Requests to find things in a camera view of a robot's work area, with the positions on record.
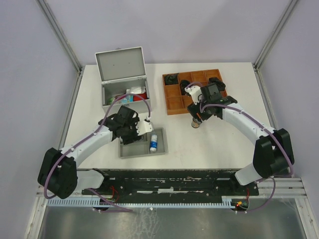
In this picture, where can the white blue bottle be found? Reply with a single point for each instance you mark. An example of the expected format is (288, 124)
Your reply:
(153, 143)

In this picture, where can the brown bottle orange cap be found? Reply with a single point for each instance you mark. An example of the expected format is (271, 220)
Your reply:
(195, 123)

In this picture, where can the grey metal box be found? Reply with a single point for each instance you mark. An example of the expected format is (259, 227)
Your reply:
(120, 70)

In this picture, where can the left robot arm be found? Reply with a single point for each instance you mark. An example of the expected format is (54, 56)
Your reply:
(59, 174)

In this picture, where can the blue cotton swab packet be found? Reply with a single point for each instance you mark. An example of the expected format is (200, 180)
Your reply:
(126, 99)

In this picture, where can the rolled tie dark dotted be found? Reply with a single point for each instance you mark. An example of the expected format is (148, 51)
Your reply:
(220, 85)

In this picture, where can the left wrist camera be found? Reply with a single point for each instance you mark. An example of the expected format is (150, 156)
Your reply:
(144, 127)

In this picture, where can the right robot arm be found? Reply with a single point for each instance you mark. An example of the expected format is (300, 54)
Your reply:
(273, 152)

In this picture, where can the grey plastic insert tray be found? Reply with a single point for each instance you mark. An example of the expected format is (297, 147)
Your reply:
(141, 148)

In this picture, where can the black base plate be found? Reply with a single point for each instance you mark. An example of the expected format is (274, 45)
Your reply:
(173, 186)

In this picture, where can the small green packet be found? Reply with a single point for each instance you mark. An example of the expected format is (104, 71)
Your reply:
(110, 100)

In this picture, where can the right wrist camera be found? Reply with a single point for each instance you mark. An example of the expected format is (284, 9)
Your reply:
(195, 93)

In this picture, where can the rolled tie green pattern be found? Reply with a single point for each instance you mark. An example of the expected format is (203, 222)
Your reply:
(171, 79)

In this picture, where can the white gauze packet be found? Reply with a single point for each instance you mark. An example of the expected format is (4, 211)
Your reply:
(136, 90)

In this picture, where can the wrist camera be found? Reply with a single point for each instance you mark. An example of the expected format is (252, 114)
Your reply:
(144, 127)
(195, 93)

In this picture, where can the wooden compartment tray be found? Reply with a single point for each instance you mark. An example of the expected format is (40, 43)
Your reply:
(176, 103)

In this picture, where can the red first aid pouch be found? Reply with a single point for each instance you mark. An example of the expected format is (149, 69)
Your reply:
(139, 97)

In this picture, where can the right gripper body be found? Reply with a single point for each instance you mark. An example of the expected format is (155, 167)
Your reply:
(194, 109)

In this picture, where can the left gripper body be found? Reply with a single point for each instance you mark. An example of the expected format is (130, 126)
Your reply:
(130, 135)

